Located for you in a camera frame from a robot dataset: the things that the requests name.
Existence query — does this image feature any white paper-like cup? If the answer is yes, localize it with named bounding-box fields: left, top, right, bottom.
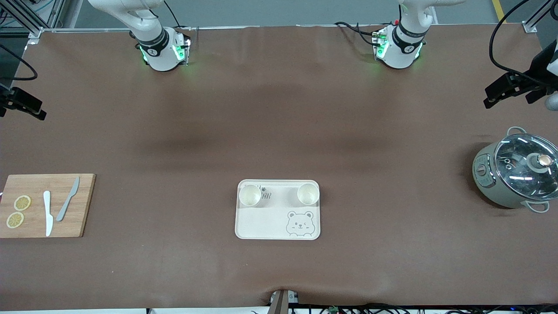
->
left=238, top=184, right=262, bottom=207
left=297, top=183, right=320, bottom=206

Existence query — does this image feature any cream bear print tray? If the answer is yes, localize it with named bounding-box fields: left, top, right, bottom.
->
left=235, top=179, right=321, bottom=241

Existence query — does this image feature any bamboo cutting board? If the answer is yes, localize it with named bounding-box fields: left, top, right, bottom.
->
left=0, top=174, right=96, bottom=239

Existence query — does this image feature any glass pot lid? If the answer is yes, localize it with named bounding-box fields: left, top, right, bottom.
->
left=494, top=133, right=558, bottom=201

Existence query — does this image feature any green electric cooking pot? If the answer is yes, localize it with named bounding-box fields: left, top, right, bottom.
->
left=472, top=126, right=558, bottom=213

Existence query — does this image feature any grey plastic knife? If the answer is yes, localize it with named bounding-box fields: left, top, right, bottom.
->
left=56, top=176, right=81, bottom=222

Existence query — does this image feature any white plastic knife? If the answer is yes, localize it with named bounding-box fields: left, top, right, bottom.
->
left=43, top=191, right=54, bottom=237

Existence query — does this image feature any brown table mat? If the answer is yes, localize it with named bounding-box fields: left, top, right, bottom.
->
left=0, top=24, right=558, bottom=311

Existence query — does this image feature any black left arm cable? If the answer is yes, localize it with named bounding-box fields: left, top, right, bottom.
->
left=489, top=0, right=558, bottom=79

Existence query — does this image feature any aluminium frame profile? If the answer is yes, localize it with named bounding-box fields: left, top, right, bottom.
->
left=0, top=0, right=67, bottom=45
left=521, top=0, right=558, bottom=34

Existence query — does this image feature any black left base cable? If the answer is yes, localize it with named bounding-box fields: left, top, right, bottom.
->
left=334, top=20, right=385, bottom=47

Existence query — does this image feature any black base cable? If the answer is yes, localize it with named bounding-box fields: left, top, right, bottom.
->
left=334, top=20, right=385, bottom=47
left=163, top=0, right=193, bottom=42

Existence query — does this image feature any black right base cable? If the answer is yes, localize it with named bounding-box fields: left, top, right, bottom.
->
left=163, top=0, right=193, bottom=42

